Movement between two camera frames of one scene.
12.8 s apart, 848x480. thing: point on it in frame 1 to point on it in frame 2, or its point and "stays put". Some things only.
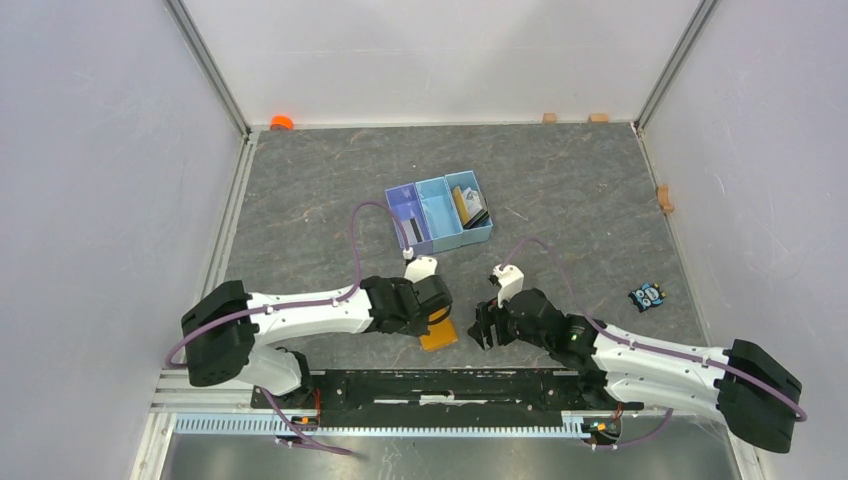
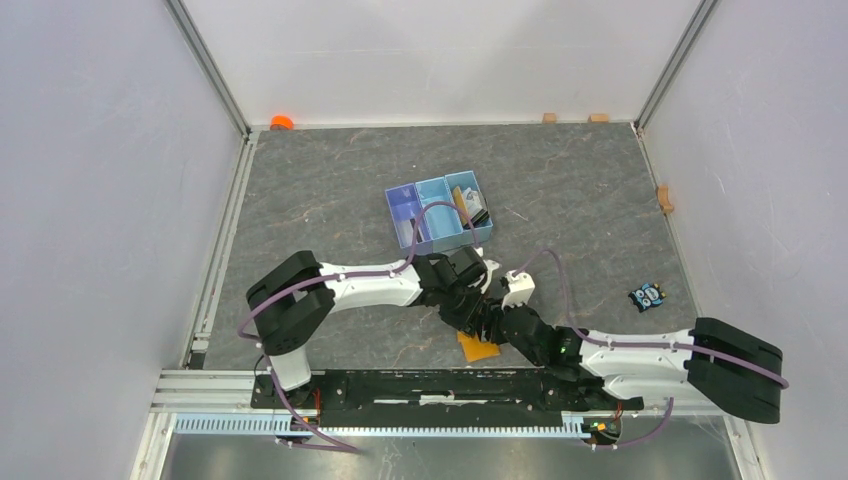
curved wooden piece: x=664 y=199 stays put
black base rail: x=442 y=398 stays put
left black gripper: x=418 y=328 to x=466 y=322
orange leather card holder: x=442 y=332 to x=475 y=349
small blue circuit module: x=647 y=296 stays put
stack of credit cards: x=470 y=207 stays put
